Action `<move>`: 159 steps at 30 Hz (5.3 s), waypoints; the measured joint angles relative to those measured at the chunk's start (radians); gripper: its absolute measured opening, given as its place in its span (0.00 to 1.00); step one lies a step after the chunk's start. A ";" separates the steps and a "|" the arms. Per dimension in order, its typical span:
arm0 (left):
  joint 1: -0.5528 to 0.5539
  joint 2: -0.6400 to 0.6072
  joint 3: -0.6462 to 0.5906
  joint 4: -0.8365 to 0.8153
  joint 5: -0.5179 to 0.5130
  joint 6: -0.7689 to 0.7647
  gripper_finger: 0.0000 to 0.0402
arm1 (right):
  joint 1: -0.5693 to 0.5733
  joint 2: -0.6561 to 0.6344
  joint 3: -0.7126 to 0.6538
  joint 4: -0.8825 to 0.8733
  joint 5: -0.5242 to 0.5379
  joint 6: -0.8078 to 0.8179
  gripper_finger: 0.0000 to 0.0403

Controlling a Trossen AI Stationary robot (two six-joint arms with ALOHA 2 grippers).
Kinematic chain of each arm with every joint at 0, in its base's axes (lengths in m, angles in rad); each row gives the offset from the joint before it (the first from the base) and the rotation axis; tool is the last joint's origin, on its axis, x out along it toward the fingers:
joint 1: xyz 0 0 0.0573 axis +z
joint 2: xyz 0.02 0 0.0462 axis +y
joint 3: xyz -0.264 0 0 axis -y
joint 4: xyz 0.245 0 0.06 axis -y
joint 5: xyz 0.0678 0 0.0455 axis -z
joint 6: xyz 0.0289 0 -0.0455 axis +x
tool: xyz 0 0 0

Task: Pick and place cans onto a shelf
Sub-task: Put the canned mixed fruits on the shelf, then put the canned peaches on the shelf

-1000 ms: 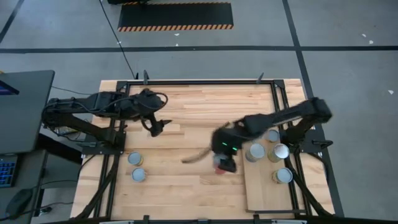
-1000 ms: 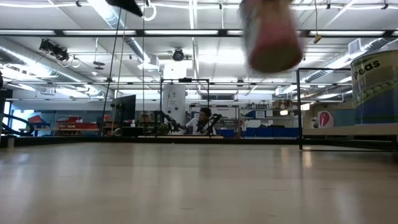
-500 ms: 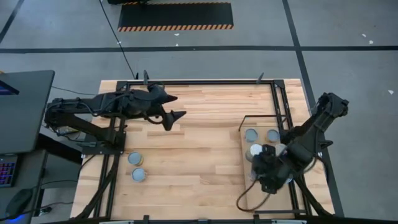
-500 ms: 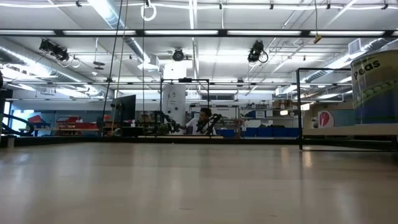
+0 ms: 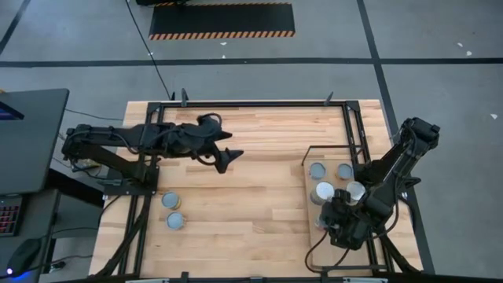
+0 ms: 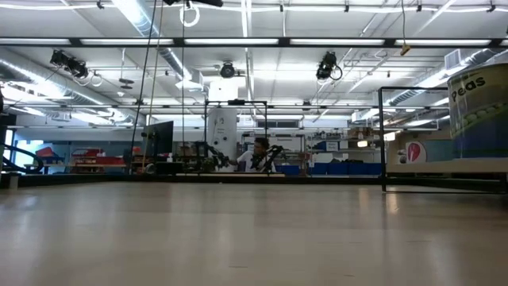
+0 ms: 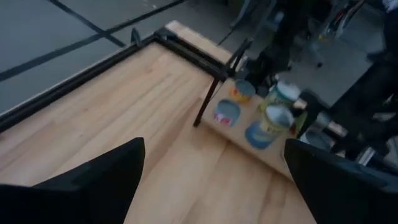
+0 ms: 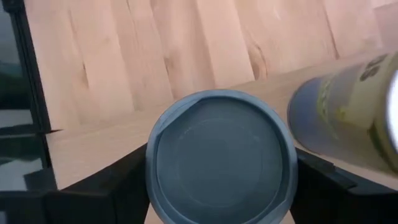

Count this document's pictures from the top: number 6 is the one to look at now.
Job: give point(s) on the peas can cream blue label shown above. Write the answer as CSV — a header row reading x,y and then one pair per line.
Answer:
x,y
480,115

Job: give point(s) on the small black robot arm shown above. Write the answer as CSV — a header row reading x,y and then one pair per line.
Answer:
x,y
272,153
212,155

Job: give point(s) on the person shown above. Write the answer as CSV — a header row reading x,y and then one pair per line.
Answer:
x,y
252,159

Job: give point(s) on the white column with sign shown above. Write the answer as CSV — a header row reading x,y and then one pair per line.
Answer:
x,y
222,131

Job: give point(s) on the blue storage bin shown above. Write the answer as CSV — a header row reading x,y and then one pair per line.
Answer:
x,y
286,170
319,168
338,168
365,168

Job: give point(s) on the blue bin with white label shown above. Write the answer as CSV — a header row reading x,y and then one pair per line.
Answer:
x,y
327,145

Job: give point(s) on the black monitor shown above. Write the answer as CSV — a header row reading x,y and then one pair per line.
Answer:
x,y
160,137

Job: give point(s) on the red storage bin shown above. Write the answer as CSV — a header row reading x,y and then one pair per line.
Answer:
x,y
99,160
45,153

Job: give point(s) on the beige box with red logo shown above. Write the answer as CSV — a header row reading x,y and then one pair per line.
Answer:
x,y
414,152

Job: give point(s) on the hanging yellow plug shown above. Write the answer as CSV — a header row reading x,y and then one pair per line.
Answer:
x,y
405,50

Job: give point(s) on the black beam with light strips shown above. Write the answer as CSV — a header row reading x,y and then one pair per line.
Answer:
x,y
75,41

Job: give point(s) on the grey vent box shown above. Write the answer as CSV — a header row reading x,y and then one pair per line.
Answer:
x,y
452,59

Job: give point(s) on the thin black workstation frame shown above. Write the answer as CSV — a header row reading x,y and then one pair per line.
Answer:
x,y
237,102

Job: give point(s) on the black camera with white coil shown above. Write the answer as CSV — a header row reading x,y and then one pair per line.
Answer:
x,y
227,70
327,65
69,63

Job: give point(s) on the silver ventilation duct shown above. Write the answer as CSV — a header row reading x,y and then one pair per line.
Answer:
x,y
420,85
39,77
139,20

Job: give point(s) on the black aluminium table frame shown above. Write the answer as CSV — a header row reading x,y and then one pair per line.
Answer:
x,y
79,179

